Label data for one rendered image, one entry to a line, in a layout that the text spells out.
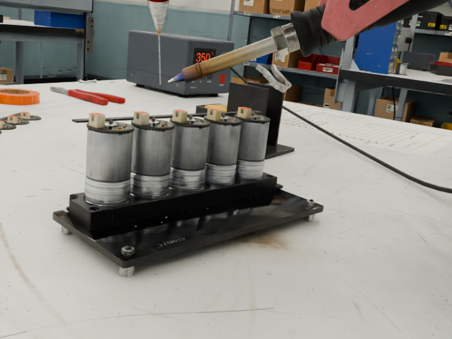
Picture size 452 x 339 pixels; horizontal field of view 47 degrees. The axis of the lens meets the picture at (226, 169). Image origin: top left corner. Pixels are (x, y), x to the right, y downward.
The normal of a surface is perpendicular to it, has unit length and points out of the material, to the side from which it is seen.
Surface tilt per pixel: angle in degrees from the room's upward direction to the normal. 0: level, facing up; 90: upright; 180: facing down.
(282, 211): 0
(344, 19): 99
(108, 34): 90
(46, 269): 0
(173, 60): 90
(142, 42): 90
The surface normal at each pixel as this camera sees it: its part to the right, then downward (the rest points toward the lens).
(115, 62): -0.49, 0.18
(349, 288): 0.11, -0.96
